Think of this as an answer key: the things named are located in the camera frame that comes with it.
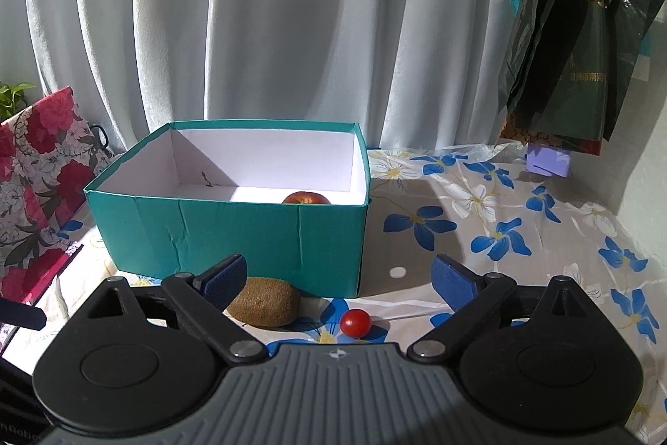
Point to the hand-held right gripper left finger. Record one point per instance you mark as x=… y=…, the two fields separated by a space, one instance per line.
x=225 y=281

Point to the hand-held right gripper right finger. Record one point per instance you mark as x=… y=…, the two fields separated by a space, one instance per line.
x=452 y=281

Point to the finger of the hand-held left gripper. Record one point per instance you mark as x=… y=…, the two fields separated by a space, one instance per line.
x=21 y=314

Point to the brown kiwi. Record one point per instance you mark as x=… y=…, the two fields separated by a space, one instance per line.
x=266 y=304

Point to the teal cardboard box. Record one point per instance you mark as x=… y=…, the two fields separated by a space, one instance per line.
x=208 y=236

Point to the red cherry tomato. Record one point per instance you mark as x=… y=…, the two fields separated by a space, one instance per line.
x=355 y=323

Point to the red apple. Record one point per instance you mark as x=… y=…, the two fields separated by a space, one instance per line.
x=307 y=199

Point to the floral pink cushion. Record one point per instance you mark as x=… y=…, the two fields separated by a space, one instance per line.
x=41 y=174

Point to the light purple box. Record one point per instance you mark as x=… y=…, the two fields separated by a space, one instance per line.
x=547 y=159

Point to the green plant leaves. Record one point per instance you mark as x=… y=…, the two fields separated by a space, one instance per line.
x=10 y=98

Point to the black plastic bag gold print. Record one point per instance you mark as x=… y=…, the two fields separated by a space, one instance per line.
x=573 y=59

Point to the white curtain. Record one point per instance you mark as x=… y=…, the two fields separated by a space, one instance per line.
x=312 y=7

